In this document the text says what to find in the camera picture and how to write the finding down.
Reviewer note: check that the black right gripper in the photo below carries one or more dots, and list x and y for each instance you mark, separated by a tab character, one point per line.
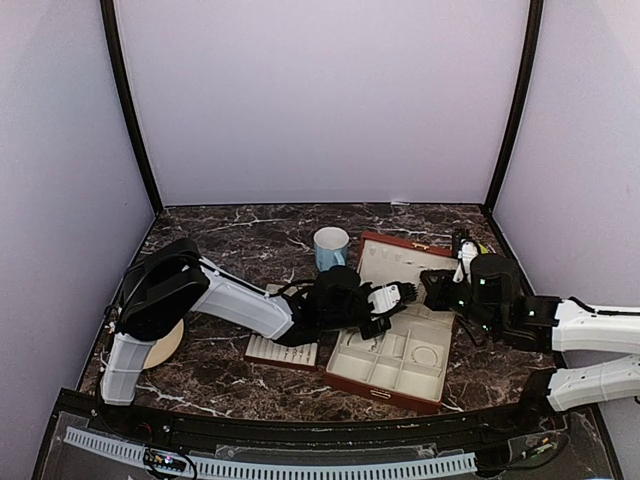
436	297

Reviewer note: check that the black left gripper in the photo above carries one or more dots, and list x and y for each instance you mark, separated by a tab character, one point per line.
379	330

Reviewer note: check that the brown jewelry tray insert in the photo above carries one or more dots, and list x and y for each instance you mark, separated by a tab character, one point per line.
280	350

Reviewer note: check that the brown jewelry box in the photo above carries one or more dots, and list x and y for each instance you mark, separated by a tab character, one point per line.
406	366

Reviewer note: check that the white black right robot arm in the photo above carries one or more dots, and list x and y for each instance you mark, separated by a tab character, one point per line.
583	327

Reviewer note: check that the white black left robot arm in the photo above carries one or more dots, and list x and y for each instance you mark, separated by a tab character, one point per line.
160	290

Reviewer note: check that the light blue mug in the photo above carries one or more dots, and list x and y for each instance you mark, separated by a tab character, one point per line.
331	247

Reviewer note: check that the beige round plate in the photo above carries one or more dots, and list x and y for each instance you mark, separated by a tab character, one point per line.
165	347

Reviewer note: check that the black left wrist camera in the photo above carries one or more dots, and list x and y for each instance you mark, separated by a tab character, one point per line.
392	298

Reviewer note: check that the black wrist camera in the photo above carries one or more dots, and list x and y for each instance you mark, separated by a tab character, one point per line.
392	298
464	246

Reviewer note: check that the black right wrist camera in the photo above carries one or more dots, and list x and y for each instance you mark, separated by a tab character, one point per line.
464	246

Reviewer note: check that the black front table rail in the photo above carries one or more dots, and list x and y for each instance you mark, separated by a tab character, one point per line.
165	428

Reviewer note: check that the white slotted cable duct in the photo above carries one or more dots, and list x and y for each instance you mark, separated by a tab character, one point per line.
266	464

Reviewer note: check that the black right corner post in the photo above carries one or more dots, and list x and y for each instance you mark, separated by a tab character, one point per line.
521	88

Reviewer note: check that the black corner post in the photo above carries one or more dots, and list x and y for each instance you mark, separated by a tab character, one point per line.
128	109
521	88

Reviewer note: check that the black left corner post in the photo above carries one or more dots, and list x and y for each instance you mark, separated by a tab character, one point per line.
128	109

